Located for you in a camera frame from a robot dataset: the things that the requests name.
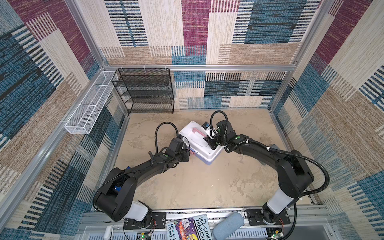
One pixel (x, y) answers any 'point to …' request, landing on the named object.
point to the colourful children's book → (196, 228)
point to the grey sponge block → (274, 146)
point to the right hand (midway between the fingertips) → (206, 139)
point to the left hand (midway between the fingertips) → (188, 151)
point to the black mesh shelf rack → (145, 90)
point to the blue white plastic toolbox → (194, 134)
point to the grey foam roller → (230, 224)
